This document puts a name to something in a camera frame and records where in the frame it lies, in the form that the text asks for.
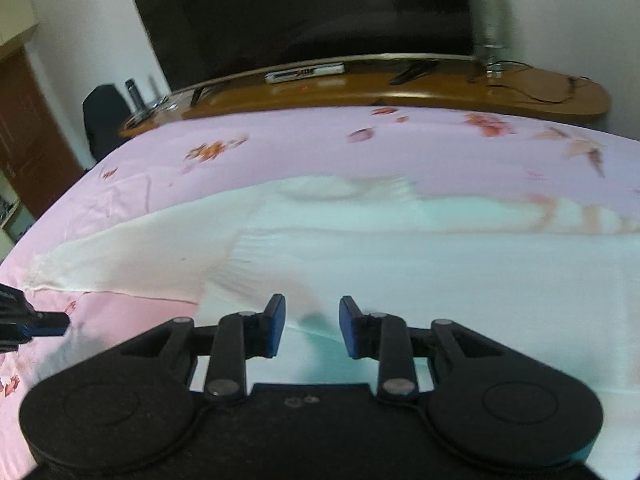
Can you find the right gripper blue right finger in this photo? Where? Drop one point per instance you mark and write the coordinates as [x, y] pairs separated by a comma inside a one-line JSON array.
[[384, 338]]

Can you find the clear glass table lamp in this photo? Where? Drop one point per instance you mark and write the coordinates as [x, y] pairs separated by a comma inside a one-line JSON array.
[[490, 27]]

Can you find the pink floral bed sheet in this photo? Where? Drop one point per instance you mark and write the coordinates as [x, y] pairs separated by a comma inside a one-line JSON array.
[[439, 152]]

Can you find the curved wooden tv console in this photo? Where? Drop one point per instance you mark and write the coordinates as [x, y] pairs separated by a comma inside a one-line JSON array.
[[393, 80]]

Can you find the silver set-top box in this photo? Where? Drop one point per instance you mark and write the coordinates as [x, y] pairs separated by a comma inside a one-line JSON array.
[[304, 72]]

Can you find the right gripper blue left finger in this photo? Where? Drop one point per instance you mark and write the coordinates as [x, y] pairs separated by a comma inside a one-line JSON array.
[[239, 337]]

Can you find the large black television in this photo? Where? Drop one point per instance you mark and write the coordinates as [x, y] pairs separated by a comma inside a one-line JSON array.
[[198, 40]]

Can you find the white knit sweater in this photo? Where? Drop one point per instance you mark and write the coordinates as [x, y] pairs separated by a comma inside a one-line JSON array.
[[553, 278]]

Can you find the brown wooden door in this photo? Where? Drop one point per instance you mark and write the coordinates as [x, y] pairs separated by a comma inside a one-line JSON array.
[[35, 157]]

